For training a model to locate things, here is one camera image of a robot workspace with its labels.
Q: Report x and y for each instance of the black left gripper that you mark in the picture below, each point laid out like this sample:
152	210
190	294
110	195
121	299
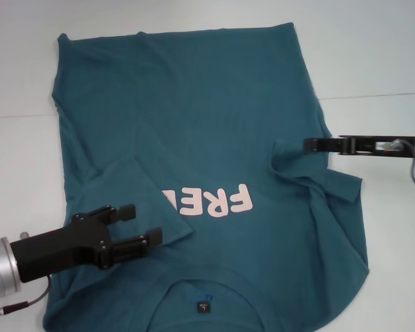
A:
55	249

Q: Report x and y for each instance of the teal blue printed t-shirt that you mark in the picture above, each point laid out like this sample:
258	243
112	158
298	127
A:
211	103

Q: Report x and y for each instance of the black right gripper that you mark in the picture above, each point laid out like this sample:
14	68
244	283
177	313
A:
370	147

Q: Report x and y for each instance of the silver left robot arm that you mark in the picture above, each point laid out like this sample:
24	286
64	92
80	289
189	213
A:
0	269

